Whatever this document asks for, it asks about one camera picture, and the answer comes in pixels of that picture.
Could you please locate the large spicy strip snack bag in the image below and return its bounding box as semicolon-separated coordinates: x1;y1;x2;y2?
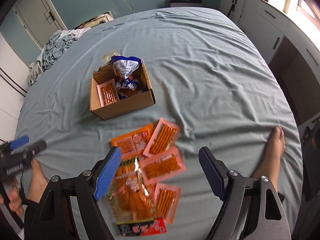
107;157;167;237

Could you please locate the orange snack packet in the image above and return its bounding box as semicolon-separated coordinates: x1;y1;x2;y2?
111;124;155;160

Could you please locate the pink snack stick packet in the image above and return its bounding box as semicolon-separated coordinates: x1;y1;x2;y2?
143;118;181;158

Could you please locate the person's left hand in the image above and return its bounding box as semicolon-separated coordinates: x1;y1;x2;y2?
8;177;24;216

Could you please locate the person's left bare foot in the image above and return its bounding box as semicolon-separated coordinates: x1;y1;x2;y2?
27;159;48;203

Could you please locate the person's bare foot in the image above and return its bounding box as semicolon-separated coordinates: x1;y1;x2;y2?
27;159;48;203
252;126;286;191

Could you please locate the person's right bare foot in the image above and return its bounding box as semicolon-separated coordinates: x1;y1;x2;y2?
252;126;286;191

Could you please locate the white wardrobe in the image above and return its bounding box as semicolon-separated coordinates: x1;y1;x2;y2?
0;36;29;142

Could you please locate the brown cardboard box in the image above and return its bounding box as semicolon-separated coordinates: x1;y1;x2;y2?
89;59;156;120

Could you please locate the crumpled grey blanket pile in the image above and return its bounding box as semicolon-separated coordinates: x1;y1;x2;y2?
26;27;91;87

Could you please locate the blue white snack bag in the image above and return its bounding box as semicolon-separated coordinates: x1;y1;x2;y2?
111;55;142;99

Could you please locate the grey door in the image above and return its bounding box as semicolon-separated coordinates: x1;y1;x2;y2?
13;0;67;49

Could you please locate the grey-blue bed sheet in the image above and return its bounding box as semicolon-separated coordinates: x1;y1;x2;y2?
16;8;303;239

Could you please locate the bedside table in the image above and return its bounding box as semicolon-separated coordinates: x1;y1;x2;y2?
74;11;114;29

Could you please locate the white cabinet with black handles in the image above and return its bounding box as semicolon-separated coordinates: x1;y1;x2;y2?
220;0;319;124

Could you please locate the black box by wall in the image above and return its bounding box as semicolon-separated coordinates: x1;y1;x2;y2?
170;0;202;7

